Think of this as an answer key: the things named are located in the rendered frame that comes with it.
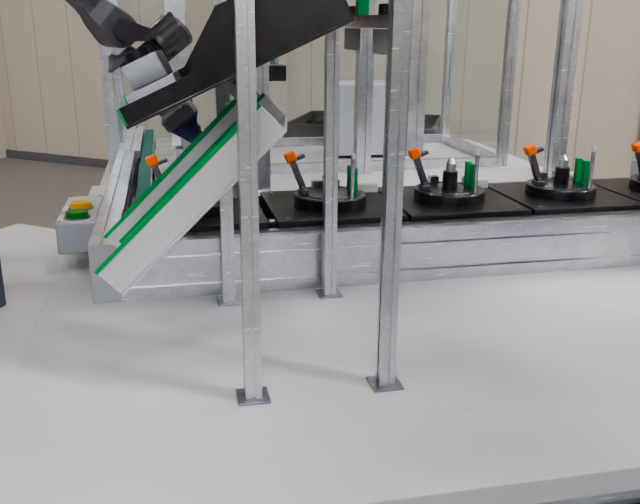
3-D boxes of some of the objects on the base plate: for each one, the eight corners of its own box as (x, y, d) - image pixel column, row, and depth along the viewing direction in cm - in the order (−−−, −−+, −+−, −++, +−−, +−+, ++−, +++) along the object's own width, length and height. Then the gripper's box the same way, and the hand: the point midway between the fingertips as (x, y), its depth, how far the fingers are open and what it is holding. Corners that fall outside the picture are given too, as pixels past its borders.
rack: (238, 406, 86) (213, -413, 62) (216, 297, 120) (194, -259, 96) (404, 390, 90) (442, -384, 66) (337, 289, 124) (346, -246, 100)
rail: (93, 304, 117) (87, 240, 114) (120, 186, 200) (117, 148, 196) (127, 301, 118) (122, 238, 115) (141, 186, 201) (138, 147, 198)
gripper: (137, 84, 133) (191, 149, 139) (135, 93, 116) (197, 167, 121) (163, 63, 133) (216, 129, 139) (164, 69, 116) (225, 144, 121)
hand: (195, 132), depth 129 cm, fingers closed on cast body, 4 cm apart
